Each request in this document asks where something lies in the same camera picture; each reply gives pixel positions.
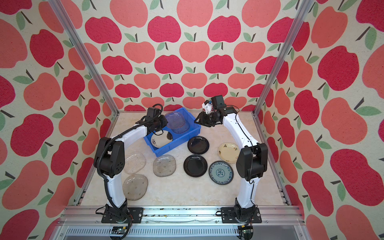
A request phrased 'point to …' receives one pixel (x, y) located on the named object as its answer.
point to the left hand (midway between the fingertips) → (170, 121)
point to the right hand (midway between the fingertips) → (200, 121)
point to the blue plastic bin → (194, 129)
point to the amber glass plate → (177, 121)
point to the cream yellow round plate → (229, 152)
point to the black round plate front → (195, 165)
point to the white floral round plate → (159, 139)
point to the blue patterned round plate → (221, 172)
